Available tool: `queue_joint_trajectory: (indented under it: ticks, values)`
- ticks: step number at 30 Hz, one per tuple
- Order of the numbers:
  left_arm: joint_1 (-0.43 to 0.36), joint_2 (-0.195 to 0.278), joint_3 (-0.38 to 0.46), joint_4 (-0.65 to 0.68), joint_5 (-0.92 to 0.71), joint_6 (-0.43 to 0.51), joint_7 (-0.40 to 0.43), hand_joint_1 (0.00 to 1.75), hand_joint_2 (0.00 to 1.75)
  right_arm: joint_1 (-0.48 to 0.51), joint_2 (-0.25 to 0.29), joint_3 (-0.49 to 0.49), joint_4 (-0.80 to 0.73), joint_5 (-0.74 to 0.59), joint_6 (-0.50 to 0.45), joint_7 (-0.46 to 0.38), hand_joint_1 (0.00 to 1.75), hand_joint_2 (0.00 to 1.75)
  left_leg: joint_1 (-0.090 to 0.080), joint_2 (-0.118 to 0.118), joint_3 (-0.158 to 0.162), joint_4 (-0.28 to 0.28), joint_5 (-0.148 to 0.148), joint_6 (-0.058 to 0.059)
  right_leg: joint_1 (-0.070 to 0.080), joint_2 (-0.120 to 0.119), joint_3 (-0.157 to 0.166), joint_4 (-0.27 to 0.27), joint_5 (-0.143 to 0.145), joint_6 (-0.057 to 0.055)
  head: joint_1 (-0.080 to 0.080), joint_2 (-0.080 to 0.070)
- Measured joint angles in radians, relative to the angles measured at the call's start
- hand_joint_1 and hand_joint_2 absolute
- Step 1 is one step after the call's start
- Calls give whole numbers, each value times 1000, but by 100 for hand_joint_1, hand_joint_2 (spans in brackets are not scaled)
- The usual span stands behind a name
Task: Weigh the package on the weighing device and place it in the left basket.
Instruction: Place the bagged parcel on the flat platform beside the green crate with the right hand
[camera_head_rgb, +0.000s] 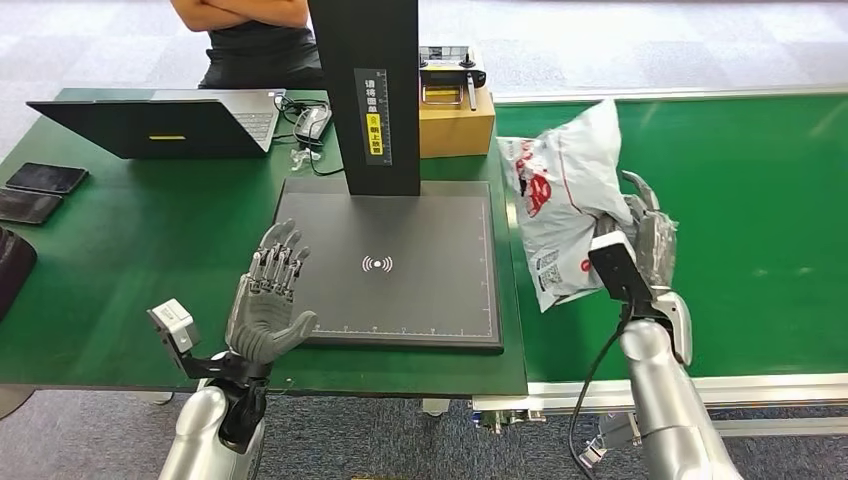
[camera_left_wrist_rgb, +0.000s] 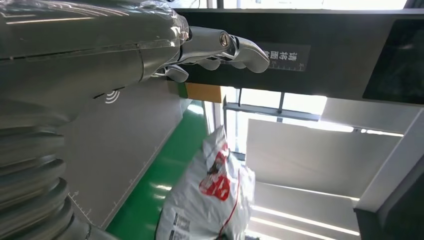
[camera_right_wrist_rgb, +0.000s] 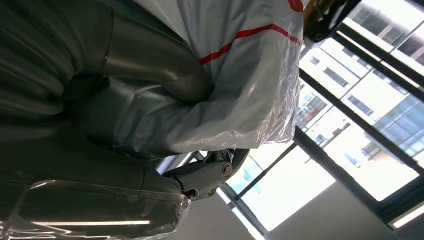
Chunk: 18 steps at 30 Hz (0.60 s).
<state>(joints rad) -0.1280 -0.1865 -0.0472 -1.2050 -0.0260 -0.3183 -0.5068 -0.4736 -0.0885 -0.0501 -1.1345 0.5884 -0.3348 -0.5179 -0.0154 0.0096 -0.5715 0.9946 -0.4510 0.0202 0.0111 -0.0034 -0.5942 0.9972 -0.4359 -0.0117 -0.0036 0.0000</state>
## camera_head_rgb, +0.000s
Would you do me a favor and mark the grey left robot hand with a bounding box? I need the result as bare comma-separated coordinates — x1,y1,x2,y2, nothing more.
225,219,320,366

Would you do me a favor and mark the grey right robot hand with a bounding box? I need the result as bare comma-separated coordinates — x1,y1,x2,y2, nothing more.
596,170,680,293

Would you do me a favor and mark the white plastic courier package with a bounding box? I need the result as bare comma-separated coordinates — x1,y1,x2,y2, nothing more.
496,99,637,314

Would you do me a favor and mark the black weighing device with column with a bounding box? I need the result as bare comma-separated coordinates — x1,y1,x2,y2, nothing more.
272,0,505,354

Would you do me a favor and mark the green conveyor belt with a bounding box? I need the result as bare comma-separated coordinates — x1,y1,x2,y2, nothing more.
471,84,848,440

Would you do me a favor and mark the clear plastic scrap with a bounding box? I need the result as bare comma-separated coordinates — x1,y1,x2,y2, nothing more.
288,148,323,172

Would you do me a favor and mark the grey power adapter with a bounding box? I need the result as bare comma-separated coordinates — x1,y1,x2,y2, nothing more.
294,104,333,146

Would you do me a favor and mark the black open laptop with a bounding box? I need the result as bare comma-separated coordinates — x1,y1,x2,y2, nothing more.
26,88,287,161

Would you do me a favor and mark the brown cardboard box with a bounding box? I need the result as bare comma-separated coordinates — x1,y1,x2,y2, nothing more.
418,84,497,160

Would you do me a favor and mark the black smartphone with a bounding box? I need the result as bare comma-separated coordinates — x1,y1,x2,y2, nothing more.
5,162,90,196
0,188,65,227

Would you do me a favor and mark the black rounded object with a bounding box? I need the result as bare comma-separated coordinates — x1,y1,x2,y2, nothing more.
0,227,38,324

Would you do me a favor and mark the person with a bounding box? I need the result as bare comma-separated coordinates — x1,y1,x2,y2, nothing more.
170,0,326,91

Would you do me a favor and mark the black remote controller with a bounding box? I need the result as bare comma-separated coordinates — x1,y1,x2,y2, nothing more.
418,45,488,112

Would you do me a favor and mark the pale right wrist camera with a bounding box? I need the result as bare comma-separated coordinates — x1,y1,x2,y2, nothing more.
588,231,657,307

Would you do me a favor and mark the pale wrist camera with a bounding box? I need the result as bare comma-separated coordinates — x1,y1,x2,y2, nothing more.
146,298,201,357
588,231,657,307

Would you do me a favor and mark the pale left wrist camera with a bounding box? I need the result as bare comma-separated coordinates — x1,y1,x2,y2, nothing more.
146,298,201,357

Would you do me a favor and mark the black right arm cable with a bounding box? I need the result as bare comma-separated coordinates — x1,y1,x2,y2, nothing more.
568,301,637,480

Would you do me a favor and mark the black adapter cable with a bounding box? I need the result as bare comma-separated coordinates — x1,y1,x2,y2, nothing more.
272,94,346,178

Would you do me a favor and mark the silver cable connector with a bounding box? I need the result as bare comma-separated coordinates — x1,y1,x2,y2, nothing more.
577,442,608,472

